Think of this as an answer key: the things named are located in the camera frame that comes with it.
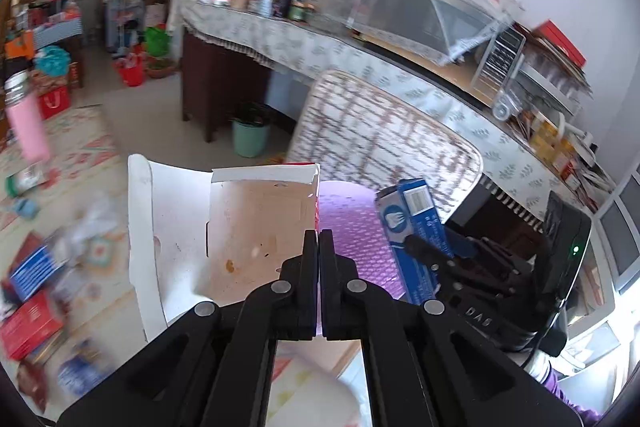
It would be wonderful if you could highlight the purple perforated trash basket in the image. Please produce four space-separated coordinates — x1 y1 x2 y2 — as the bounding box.
318 181 405 299

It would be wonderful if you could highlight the mesh food cover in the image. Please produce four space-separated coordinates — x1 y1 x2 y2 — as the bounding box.
322 0 522 65

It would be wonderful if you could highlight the light blue rolled cloth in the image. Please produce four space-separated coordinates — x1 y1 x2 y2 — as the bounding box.
12 198 39 220

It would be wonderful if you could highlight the red bucket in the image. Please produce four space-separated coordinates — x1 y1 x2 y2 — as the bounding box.
114 53 144 88

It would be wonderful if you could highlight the red cigarette carton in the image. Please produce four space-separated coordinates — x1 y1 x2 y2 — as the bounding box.
1 291 65 361

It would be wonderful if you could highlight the pink water bottle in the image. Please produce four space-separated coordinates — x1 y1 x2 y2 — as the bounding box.
4 69 51 162

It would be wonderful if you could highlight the sideboard with leaf tablecloth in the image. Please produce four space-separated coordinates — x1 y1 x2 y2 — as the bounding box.
178 0 581 219

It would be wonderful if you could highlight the blue toothpaste box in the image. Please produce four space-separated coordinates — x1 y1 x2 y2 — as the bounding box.
374 178 454 305

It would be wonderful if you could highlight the blue silver flat box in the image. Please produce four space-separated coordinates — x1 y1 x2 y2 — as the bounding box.
9 243 65 303

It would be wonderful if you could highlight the white brown cardboard box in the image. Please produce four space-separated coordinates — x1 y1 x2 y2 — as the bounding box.
128 154 320 340

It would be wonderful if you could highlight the green trash bin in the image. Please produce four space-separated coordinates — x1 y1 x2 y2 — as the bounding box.
232 118 270 158

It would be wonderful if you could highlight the green capped white bottle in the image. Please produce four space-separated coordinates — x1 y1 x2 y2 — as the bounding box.
6 162 48 198

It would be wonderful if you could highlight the clear plastic bag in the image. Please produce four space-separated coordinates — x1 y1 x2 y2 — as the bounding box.
51 193 122 265

